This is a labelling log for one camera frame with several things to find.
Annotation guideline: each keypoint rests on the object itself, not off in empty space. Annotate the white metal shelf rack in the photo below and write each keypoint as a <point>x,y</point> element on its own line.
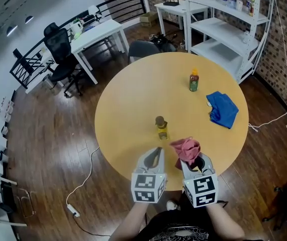
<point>223,26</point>

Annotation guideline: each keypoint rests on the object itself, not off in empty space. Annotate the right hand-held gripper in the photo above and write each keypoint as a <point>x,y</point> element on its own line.
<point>203,189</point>

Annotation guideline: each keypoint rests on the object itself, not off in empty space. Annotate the black bag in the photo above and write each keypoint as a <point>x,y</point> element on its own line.
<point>163,43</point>

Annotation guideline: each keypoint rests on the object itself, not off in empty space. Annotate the small yellow bottle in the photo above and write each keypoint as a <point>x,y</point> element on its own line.
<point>162,130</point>

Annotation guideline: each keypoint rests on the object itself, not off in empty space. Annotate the cardboard box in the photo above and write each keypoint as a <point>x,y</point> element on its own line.
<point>148,19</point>

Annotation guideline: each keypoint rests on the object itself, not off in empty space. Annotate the blue cloth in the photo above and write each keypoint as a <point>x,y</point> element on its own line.
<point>222,109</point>

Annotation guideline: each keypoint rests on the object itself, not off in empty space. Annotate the small white side table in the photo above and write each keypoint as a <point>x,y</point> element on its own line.
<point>181,7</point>

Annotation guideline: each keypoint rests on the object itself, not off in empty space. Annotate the small clear bottle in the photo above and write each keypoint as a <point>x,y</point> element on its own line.
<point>245,38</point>

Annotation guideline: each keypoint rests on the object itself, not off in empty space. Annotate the green-label sauce bottle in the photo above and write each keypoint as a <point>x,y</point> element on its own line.
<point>194,81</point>

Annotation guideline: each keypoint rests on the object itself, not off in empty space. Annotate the black pendant lamp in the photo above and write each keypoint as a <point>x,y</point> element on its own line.
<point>12,30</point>
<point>29,19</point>

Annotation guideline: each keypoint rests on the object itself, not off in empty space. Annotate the small round white device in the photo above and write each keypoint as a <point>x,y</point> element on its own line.
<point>1,156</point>

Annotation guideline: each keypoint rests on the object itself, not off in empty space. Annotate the grey padded chair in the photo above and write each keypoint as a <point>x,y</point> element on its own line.
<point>143,49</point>

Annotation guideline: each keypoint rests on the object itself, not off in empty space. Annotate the person's black printed shirt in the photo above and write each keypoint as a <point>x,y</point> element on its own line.
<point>178,222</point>

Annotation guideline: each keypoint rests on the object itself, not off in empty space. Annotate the person's white shoe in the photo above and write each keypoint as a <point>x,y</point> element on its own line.
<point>172,205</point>

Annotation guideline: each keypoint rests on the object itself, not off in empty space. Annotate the white power strip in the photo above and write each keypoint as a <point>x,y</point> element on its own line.
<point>73,210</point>

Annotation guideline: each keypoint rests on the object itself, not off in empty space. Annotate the small green object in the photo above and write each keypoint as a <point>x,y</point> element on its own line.
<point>77,34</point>

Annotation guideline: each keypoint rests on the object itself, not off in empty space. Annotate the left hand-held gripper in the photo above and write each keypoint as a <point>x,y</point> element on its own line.
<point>145,184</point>

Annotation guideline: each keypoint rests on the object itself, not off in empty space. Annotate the white table lamp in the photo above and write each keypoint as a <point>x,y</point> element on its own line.
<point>92,9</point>

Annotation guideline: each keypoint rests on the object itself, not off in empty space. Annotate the row of white boxes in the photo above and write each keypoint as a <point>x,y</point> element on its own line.
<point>7,107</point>

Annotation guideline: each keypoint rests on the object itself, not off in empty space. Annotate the silver trash bin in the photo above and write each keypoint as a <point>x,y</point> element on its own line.
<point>48,81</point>

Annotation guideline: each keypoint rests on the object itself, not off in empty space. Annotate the person's right forearm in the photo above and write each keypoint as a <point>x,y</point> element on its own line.
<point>223,222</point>

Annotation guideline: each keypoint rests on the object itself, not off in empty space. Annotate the pink cloth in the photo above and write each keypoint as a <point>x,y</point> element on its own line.
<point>186,149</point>

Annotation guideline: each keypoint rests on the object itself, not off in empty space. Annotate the person's left forearm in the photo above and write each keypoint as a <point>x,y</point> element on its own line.
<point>130,222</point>

